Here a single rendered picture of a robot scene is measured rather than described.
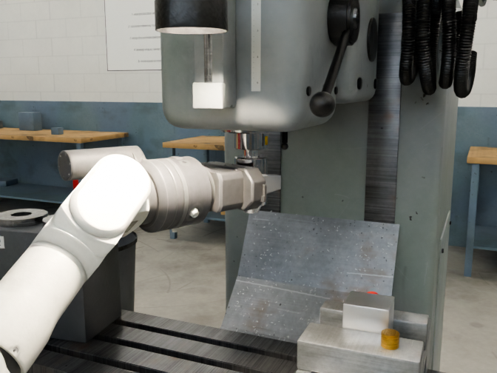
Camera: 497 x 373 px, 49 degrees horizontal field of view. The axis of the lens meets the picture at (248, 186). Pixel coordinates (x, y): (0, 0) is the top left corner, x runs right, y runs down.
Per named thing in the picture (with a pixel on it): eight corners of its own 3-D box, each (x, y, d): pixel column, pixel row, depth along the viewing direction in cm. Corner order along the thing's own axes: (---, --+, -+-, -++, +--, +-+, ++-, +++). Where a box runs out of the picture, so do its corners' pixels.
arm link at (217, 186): (268, 155, 70) (194, 162, 62) (266, 228, 72) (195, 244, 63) (205, 147, 79) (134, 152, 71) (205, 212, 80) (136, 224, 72)
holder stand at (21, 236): (86, 344, 91) (79, 229, 88) (-22, 328, 97) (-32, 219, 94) (122, 315, 103) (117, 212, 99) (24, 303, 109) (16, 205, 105)
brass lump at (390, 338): (397, 351, 66) (398, 337, 66) (379, 348, 67) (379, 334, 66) (399, 343, 68) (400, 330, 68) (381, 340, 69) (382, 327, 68)
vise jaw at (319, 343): (418, 394, 64) (420, 362, 63) (296, 368, 70) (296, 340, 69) (422, 369, 69) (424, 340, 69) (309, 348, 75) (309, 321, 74)
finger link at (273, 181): (276, 192, 78) (245, 197, 74) (277, 170, 77) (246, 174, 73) (285, 194, 77) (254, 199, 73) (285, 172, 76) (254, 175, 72)
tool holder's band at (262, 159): (273, 162, 78) (273, 155, 78) (258, 166, 74) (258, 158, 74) (244, 160, 80) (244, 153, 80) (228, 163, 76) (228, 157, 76)
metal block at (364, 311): (387, 354, 71) (389, 310, 70) (342, 345, 73) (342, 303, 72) (392, 337, 76) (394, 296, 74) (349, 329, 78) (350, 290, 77)
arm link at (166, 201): (196, 208, 63) (107, 223, 55) (154, 246, 70) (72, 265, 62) (160, 126, 66) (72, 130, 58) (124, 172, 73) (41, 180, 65)
